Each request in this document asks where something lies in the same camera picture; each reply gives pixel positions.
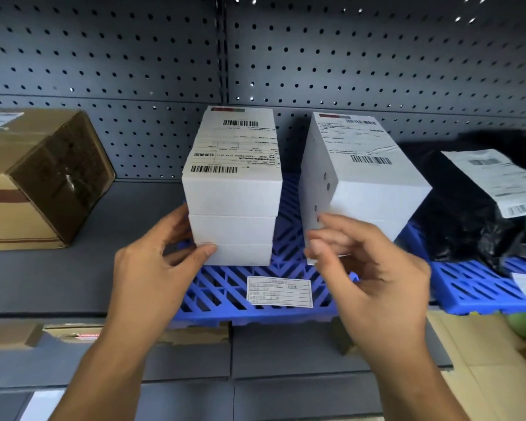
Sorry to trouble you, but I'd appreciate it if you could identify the person's left hand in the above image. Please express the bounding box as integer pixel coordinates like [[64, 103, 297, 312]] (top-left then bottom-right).
[[106, 203, 219, 348]]

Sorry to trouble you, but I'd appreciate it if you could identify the grey metal shelving unit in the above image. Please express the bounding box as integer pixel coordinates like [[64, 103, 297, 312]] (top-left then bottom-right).
[[0, 0, 526, 421]]

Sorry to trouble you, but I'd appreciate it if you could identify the person's right hand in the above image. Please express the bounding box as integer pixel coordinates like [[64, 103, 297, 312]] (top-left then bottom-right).
[[303, 212, 432, 370]]

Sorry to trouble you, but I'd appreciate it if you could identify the brown taped cardboard box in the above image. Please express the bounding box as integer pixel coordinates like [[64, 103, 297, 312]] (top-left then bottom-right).
[[157, 324, 231, 347]]

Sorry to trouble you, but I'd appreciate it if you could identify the brown box red label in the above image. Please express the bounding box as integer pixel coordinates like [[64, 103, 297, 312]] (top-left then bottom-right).
[[0, 322, 44, 351]]

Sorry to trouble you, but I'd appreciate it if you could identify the person's right forearm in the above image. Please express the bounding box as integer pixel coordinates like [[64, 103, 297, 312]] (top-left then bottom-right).
[[372, 346, 472, 421]]

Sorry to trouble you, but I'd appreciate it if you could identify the brown cardboard box white label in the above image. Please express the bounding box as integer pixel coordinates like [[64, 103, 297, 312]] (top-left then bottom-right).
[[331, 318, 361, 357]]

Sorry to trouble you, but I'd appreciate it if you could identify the large printed cardboard box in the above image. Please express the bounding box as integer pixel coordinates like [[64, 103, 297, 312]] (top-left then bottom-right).
[[0, 108, 116, 251]]

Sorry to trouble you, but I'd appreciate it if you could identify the blue plastic pallet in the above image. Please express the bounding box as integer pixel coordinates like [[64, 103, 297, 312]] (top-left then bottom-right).
[[396, 219, 526, 315], [171, 172, 360, 327]]

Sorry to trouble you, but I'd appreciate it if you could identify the brown box red striped sticker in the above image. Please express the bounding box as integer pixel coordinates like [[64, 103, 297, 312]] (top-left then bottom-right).
[[43, 324, 104, 343]]

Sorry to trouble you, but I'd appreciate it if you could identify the large white box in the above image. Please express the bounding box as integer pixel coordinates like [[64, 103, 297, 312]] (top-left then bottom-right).
[[188, 213, 278, 246]]

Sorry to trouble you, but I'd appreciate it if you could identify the plain white box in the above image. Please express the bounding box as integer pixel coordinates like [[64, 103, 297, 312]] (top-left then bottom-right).
[[182, 105, 283, 218], [299, 111, 434, 222]]

